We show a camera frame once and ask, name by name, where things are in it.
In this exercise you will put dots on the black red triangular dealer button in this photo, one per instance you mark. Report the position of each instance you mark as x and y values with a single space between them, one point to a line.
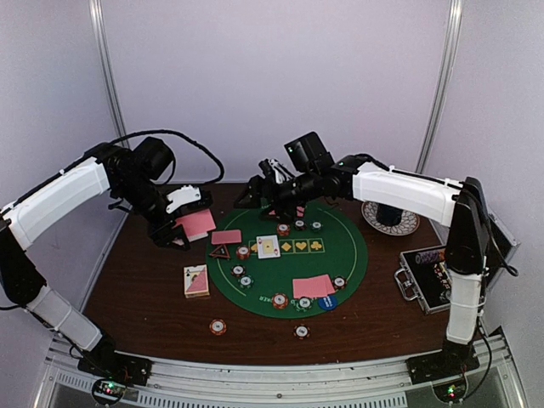
220 252

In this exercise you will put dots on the patterned ceramic saucer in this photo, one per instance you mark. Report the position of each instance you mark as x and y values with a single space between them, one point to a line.
409 221

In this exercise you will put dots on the left aluminium frame post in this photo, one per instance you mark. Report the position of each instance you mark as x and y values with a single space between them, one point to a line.
98 25

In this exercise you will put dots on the brown poker chip stack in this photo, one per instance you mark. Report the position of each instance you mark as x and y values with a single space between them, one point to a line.
301 332

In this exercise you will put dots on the round green poker mat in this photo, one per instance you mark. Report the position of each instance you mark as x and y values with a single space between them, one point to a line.
337 250

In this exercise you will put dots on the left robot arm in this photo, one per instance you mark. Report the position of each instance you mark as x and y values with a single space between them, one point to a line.
126 174

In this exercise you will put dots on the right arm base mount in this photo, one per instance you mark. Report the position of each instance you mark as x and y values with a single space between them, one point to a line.
437 366

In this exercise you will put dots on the dark blue mug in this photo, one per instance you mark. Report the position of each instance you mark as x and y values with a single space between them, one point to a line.
388 216

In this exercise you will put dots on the aluminium poker chip case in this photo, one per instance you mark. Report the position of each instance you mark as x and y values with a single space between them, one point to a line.
429 283

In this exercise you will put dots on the face up ace card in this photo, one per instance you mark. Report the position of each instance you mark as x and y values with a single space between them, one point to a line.
268 246

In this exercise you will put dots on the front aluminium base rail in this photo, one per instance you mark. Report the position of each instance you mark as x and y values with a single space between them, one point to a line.
373 383

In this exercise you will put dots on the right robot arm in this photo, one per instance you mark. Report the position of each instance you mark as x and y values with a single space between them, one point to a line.
458 205

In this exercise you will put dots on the brown 100 poker chips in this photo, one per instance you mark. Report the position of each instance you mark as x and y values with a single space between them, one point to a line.
300 224

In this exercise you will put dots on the red playing card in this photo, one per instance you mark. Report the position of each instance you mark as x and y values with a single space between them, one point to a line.
226 237
328 285

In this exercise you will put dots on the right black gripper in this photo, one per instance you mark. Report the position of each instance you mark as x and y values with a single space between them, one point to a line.
286 214

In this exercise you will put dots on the card deck box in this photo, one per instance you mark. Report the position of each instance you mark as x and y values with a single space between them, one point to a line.
196 284

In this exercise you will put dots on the orange poker chip stack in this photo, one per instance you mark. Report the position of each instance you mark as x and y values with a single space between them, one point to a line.
218 327

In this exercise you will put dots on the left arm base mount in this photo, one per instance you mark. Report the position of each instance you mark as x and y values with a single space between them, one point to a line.
122 368

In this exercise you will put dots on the blue small blind button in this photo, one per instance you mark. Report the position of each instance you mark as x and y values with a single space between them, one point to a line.
328 303

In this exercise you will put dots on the red chips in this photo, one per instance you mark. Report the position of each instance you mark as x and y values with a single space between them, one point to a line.
283 229
280 301
243 252

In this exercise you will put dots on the green chip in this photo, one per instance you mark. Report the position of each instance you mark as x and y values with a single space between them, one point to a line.
246 282
316 226
304 304

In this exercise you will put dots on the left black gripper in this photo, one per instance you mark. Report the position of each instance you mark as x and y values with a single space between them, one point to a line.
161 238

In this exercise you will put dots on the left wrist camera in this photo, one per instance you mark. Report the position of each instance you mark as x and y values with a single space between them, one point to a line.
187 195

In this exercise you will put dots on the right aluminium frame post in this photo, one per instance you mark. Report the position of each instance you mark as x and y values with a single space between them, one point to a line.
448 59

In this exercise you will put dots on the aluminium frame post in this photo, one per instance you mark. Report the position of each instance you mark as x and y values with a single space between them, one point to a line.
98 25
448 59

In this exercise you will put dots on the red card deck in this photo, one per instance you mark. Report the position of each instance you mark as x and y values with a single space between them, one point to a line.
197 225

